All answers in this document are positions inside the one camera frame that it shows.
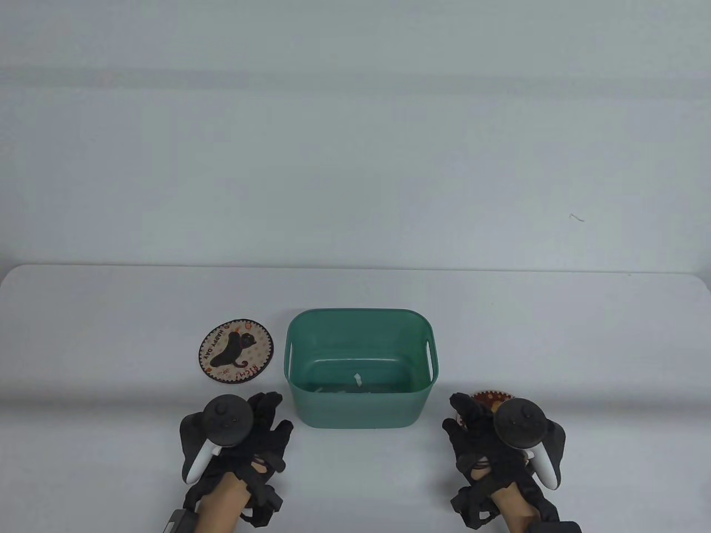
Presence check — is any person's right hand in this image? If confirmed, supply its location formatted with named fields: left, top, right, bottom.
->
left=442, top=393, right=538, bottom=490

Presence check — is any person's left hand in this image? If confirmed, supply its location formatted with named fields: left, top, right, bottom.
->
left=191, top=391, right=294, bottom=499

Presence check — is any brown dog round coaster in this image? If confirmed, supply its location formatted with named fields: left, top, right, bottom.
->
left=453, top=390, right=514, bottom=428

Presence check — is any black cat round coaster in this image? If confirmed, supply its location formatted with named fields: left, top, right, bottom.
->
left=198, top=319, right=274, bottom=385

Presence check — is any green plastic bin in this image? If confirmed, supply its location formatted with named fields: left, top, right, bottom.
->
left=285, top=309, right=439, bottom=429

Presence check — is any person's right forearm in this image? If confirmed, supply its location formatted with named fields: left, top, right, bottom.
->
left=492, top=480, right=539, bottom=533

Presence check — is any black and white left controller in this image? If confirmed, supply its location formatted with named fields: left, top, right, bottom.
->
left=179, top=394, right=254, bottom=485

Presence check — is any black and white controller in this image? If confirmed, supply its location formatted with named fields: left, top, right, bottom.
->
left=179, top=394, right=254, bottom=485
left=493, top=399, right=567, bottom=491

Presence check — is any black and white right controller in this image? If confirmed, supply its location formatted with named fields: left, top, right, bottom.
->
left=493, top=399, right=567, bottom=491

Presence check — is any black square wrist box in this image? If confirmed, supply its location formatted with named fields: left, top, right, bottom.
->
left=528, top=519, right=583, bottom=533

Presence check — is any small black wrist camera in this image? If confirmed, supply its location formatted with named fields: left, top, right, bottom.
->
left=450, top=482, right=498, bottom=528
left=250, top=483, right=285, bottom=527

